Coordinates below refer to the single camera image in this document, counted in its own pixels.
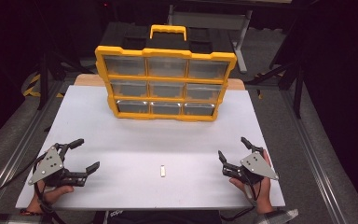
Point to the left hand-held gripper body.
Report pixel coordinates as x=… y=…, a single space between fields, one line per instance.
x=48 y=165

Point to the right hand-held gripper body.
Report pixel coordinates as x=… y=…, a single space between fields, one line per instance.
x=254 y=165

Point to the clear plastic drawer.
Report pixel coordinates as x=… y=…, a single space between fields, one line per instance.
x=199 y=109

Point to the small silver metal piece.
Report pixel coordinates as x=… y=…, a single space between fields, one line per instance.
x=162 y=171

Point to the yellow storage organizer cabinet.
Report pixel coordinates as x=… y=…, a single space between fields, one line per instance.
x=164 y=53

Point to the person's left hand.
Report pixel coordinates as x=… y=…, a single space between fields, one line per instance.
x=57 y=192

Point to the person's right hand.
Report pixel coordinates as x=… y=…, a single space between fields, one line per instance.
x=265 y=193

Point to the black and yellow hazard tape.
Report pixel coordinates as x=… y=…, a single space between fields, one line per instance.
x=32 y=85

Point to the black tripod stand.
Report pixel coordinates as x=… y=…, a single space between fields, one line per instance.
x=292 y=74
x=48 y=71

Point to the person's dark clothed body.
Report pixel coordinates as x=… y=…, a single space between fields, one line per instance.
x=158 y=217

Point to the grid of clear drawers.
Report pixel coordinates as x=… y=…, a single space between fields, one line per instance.
x=127 y=66

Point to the aluminium floor rail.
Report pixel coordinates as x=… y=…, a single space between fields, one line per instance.
x=313 y=158
x=18 y=146

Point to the grey metal desk frame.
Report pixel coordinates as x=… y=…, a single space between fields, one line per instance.
x=211 y=20

